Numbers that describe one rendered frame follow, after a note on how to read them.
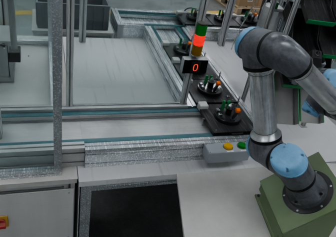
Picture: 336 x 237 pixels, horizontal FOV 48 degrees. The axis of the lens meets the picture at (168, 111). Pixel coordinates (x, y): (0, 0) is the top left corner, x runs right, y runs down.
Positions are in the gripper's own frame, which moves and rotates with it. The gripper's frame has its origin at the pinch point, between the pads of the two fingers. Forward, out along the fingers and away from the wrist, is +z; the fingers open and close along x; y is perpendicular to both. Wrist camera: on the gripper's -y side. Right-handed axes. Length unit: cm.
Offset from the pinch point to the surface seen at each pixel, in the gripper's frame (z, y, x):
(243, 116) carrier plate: 15.8, 29.0, -16.0
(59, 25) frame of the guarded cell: -51, 8, -99
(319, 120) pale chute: 15.3, 21.8, 23.0
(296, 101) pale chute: 12.6, 15.0, 7.3
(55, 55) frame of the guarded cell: -47, 17, -100
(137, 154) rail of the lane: -14, 53, -65
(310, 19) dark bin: -8.7, -21.4, -5.8
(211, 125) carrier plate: 4.3, 36.0, -33.3
